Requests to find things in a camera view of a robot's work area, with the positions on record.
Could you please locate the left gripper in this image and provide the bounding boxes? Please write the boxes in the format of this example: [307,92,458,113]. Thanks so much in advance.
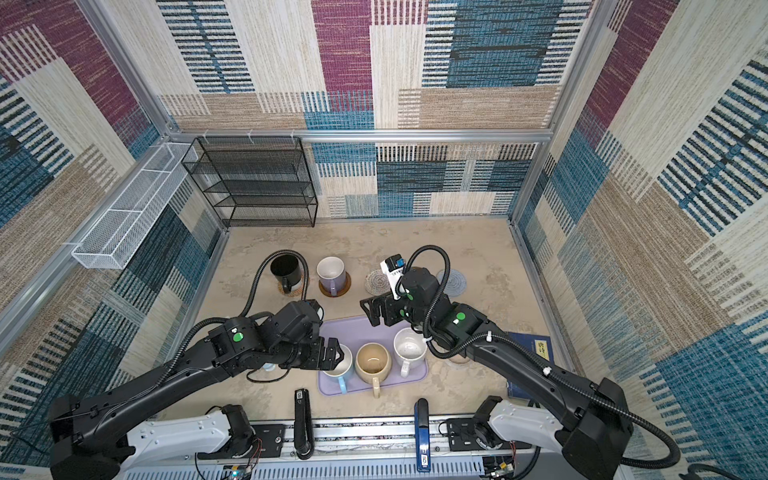
[272,336,348,369]

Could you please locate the multicolour braided round coaster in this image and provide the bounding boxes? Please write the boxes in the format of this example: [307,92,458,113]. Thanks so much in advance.
[364,270,391,296]

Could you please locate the white mug purple outside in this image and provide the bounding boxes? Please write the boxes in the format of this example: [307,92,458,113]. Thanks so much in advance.
[316,256,346,280]

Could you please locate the black mug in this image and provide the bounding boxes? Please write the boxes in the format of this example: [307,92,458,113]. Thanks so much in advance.
[270,254,303,290]

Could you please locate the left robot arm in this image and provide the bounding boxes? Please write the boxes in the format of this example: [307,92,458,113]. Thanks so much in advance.
[48,284,344,479]

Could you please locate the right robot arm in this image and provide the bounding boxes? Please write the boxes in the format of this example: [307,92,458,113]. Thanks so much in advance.
[360,246,681,479]

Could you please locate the brown wooden round coaster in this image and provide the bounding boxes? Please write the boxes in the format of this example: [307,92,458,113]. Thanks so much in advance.
[318,272,351,298]

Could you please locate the grey-blue knitted round coaster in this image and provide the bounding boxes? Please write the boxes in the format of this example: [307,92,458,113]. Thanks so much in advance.
[443,269,467,298]

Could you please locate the lilac plastic tray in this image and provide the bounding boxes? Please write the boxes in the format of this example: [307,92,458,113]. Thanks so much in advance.
[317,316,429,397]

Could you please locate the beige mug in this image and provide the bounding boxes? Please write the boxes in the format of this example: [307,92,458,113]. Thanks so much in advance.
[355,342,392,399]

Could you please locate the black stapler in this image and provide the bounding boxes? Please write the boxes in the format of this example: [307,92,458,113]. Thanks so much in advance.
[293,388,315,460]

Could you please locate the blue stapler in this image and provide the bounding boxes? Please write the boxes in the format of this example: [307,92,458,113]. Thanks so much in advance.
[414,398,431,473]

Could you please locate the dark blue booklet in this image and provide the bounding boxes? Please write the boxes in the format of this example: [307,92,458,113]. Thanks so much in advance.
[505,331,556,402]

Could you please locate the white mug blue handle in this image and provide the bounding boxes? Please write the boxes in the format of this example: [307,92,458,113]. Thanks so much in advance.
[318,344,354,396]

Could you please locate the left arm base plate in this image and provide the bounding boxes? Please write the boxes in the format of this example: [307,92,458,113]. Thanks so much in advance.
[197,423,285,460]

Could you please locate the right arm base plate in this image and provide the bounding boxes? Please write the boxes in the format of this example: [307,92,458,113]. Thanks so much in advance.
[438,417,513,452]

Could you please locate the black wire mesh shelf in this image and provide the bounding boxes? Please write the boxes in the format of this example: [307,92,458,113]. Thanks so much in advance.
[181,136,318,228]

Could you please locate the white wire wall basket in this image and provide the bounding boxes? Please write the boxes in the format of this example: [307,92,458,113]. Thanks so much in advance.
[72,142,190,270]

